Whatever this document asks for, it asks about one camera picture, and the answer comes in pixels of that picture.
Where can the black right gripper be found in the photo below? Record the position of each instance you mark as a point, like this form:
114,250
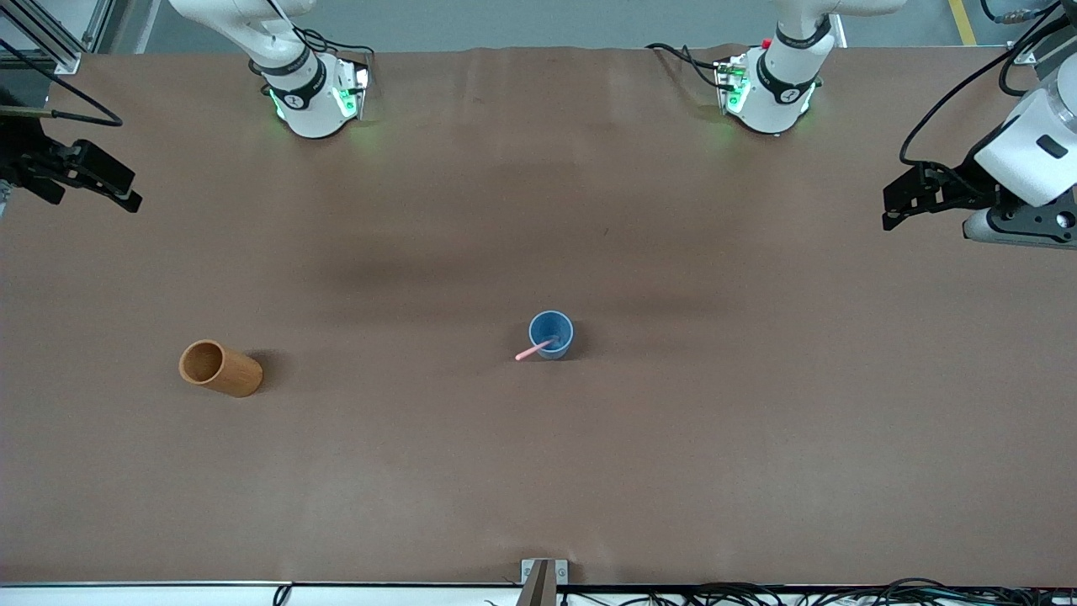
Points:
25,157

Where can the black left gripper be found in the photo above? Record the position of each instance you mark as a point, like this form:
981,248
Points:
957,184

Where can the pink chopstick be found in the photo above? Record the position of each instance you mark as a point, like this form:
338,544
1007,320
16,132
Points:
528,352

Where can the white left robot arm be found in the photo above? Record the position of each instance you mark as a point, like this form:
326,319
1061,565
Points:
782,84

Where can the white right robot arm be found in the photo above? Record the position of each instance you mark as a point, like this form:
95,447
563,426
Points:
294,84

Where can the brown wooden cup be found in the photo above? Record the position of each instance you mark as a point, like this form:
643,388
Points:
227,374

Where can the light blue cup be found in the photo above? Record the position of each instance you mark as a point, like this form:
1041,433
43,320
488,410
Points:
562,345

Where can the brown table cover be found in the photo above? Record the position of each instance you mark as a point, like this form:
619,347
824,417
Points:
538,471

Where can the aluminium frame profile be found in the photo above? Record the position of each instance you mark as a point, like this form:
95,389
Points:
50,34

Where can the grey metal bracket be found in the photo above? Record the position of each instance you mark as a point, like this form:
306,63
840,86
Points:
543,581

